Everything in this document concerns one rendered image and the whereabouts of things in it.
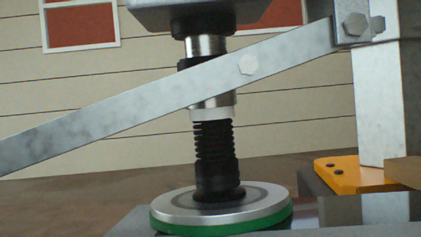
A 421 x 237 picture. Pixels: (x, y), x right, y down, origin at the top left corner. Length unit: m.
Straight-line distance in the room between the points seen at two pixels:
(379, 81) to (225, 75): 0.81
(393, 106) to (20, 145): 1.01
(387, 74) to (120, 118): 0.90
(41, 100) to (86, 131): 6.41
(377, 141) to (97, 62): 5.77
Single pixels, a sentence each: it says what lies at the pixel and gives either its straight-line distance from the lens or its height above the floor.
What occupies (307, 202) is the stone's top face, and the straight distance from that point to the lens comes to 0.71.
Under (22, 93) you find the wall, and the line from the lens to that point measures 7.13.
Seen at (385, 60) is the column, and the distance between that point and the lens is 1.33.
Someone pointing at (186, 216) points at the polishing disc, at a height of 0.89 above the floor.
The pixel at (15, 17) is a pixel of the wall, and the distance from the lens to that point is 7.27.
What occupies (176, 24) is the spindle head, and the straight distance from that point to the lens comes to 0.64.
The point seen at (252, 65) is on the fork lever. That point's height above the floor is 1.09.
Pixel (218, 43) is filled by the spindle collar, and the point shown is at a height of 1.12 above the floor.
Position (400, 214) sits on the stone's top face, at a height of 0.87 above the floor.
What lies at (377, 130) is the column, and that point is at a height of 0.90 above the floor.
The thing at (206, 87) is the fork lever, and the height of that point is 1.06.
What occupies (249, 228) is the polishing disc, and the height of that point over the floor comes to 0.87.
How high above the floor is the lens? 1.05
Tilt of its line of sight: 3 degrees down
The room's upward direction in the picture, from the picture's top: 5 degrees counter-clockwise
